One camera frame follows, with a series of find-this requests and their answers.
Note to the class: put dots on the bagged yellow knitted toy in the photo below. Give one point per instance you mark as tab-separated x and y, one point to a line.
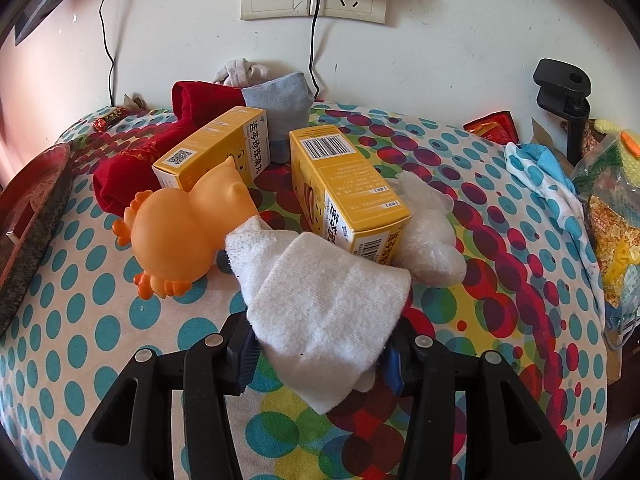
615	220

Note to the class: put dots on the clear plastic bag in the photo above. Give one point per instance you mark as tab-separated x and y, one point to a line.
430	240

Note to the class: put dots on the grey-blue sock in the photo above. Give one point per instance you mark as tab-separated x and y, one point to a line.
282	105

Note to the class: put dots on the red cloth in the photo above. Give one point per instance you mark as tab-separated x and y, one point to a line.
150	145

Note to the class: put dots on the round red tray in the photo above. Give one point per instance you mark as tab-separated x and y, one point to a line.
30	220

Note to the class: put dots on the brown paper scrap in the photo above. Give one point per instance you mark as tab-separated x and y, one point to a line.
136	102

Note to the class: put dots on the polka dot tablecloth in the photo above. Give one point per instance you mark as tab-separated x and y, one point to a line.
500	210

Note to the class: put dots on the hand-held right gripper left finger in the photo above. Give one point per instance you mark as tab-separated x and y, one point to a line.
247	360

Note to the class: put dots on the red snack packet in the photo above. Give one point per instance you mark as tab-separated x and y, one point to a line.
492	127

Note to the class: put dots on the blue dotted white cloth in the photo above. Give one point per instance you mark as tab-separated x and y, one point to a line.
540	175

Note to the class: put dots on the yellow medicine box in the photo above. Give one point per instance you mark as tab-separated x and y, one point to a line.
345	180
210	145

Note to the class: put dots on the red candy wrapper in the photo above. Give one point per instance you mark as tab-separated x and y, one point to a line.
107	120

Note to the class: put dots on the white and grey sock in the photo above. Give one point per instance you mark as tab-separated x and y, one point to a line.
240	71

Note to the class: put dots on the black clamp stand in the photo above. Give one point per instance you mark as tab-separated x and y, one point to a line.
560	82

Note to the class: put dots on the black monitor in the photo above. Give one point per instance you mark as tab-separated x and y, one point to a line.
45	5

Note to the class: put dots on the orange rubber toy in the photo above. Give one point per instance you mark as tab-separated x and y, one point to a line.
185	230

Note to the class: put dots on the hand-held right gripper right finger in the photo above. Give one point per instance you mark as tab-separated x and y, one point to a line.
395	366

